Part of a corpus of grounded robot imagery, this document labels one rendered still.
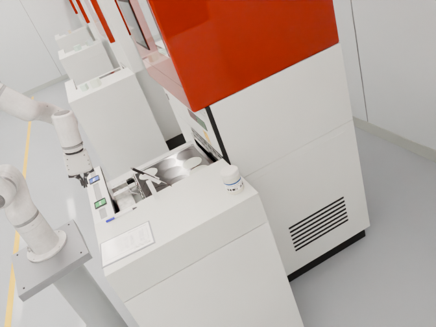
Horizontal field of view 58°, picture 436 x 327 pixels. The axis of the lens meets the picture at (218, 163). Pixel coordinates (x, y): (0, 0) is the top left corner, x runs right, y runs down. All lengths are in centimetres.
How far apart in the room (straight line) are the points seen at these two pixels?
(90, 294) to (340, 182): 141
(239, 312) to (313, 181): 76
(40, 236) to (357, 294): 161
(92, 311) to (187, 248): 84
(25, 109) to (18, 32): 807
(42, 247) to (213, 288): 79
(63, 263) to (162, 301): 50
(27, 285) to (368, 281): 169
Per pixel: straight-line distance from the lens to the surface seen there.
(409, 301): 228
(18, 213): 185
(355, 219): 241
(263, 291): 178
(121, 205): 194
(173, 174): 193
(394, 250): 250
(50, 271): 186
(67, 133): 163
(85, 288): 209
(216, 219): 145
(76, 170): 171
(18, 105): 162
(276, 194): 198
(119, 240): 157
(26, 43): 967
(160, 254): 146
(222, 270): 161
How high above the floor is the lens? 184
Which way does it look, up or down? 30 degrees down
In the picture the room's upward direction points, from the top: 21 degrees counter-clockwise
